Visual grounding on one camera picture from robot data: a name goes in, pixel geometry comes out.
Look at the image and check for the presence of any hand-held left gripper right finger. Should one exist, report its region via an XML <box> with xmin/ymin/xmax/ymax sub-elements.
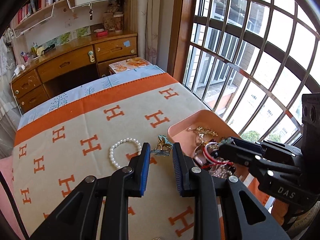
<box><xmin>172</xmin><ymin>142</ymin><xmax>292</xmax><ymax>240</ymax></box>

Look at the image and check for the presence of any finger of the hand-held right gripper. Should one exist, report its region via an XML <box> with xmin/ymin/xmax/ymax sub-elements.
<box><xmin>216</xmin><ymin>144</ymin><xmax>302</xmax><ymax>180</ymax></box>
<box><xmin>226</xmin><ymin>137</ymin><xmax>303</xmax><ymax>161</ymax></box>

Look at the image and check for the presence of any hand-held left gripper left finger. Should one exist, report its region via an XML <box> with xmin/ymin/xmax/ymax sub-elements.
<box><xmin>30</xmin><ymin>142</ymin><xmax>151</xmax><ymax>240</ymax></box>

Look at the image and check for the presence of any pink wrist watch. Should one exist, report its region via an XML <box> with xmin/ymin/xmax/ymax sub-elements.
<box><xmin>193</xmin><ymin>152</ymin><xmax>206</xmax><ymax>166</ymax></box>

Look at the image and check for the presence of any red string bracelet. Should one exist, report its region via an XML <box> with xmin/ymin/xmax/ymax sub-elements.
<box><xmin>200</xmin><ymin>142</ymin><xmax>234</xmax><ymax>170</ymax></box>

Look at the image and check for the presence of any teal flower clip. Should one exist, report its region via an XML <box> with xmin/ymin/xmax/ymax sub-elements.
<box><xmin>150</xmin><ymin>134</ymin><xmax>174</xmax><ymax>157</ymax></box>

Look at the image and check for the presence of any white pearl bracelet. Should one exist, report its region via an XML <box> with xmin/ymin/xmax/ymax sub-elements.
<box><xmin>109</xmin><ymin>137</ymin><xmax>142</xmax><ymax>169</ymax></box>

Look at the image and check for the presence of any gold hair comb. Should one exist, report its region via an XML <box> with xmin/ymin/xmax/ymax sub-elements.
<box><xmin>187</xmin><ymin>126</ymin><xmax>219</xmax><ymax>138</ymax></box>

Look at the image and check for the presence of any pink cardboard box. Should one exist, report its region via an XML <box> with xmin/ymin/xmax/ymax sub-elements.
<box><xmin>167</xmin><ymin>109</ymin><xmax>243</xmax><ymax>178</ymax></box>

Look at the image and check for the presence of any orange and beige blanket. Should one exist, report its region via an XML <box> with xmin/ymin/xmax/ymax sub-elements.
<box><xmin>11</xmin><ymin>73</ymin><xmax>290</xmax><ymax>240</ymax></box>

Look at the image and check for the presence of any metal window grille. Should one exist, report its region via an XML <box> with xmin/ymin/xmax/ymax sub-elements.
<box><xmin>182</xmin><ymin>0</ymin><xmax>320</xmax><ymax>143</ymax></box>

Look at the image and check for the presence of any food magazine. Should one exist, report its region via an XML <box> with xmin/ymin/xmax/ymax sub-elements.
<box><xmin>108</xmin><ymin>57</ymin><xmax>153</xmax><ymax>75</ymax></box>

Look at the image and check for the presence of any wooden desk with drawers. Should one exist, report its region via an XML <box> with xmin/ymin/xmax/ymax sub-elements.
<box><xmin>10</xmin><ymin>31</ymin><xmax>139</xmax><ymax>114</ymax></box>

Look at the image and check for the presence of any pink bed sheet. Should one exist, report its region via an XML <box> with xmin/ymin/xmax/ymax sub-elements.
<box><xmin>0</xmin><ymin>156</ymin><xmax>26</xmax><ymax>240</ymax></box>

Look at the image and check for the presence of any brown patterned jar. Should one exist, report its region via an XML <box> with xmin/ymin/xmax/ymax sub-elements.
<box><xmin>102</xmin><ymin>11</ymin><xmax>124</xmax><ymax>32</ymax></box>

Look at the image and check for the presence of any pale patterned curtain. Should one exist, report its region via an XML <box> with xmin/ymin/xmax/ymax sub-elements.
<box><xmin>130</xmin><ymin>0</ymin><xmax>181</xmax><ymax>73</ymax></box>

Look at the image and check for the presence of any row of green postcards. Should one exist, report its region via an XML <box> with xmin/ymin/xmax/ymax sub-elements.
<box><xmin>48</xmin><ymin>26</ymin><xmax>89</xmax><ymax>47</ymax></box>

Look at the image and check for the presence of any black flashlight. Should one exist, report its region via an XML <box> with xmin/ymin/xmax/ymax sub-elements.
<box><xmin>41</xmin><ymin>43</ymin><xmax>56</xmax><ymax>55</ymax></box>

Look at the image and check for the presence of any white charger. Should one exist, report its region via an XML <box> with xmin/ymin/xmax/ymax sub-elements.
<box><xmin>14</xmin><ymin>64</ymin><xmax>27</xmax><ymax>76</ymax></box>

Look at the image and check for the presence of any wooden bookshelf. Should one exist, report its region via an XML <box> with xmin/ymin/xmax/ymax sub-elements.
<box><xmin>11</xmin><ymin>0</ymin><xmax>132</xmax><ymax>38</ymax></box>

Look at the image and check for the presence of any black cable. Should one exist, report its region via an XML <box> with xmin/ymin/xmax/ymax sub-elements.
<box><xmin>0</xmin><ymin>172</ymin><xmax>28</xmax><ymax>240</ymax></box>

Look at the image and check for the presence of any wooden window frame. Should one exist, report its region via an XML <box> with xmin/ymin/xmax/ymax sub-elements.
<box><xmin>167</xmin><ymin>0</ymin><xmax>201</xmax><ymax>86</ymax></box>

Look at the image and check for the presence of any white wire basket with tray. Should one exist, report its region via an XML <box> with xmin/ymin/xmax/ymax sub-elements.
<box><xmin>66</xmin><ymin>0</ymin><xmax>123</xmax><ymax>13</ymax></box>

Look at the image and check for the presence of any empty white wire basket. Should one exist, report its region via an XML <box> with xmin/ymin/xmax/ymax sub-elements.
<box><xmin>12</xmin><ymin>3</ymin><xmax>56</xmax><ymax>38</ymax></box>

